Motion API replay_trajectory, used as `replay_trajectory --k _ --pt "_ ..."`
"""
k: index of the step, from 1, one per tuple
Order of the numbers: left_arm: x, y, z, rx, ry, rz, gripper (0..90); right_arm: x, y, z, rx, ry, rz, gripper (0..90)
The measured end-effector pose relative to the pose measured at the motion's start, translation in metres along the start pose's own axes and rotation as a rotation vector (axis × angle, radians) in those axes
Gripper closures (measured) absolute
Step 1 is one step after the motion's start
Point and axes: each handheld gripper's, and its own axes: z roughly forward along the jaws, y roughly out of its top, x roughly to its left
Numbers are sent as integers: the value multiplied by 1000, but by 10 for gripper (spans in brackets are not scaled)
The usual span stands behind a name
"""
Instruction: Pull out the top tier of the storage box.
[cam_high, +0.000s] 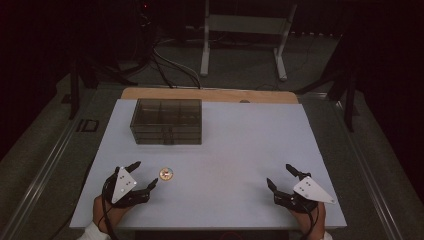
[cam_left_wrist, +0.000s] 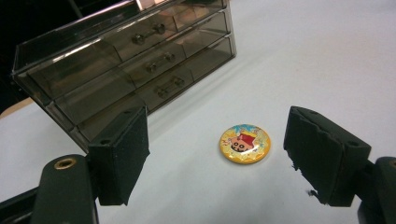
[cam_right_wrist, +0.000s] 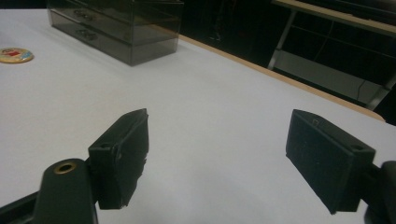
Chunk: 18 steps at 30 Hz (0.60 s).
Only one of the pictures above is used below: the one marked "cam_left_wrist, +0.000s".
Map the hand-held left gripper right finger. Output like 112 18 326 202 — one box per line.
283 105 373 207

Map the round yellow cartoon pin badge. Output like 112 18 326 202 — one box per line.
219 123 272 165

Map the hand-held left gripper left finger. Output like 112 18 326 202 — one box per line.
88 105 151 206

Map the smoky acrylic drawer cabinet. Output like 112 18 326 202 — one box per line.
11 0 237 153

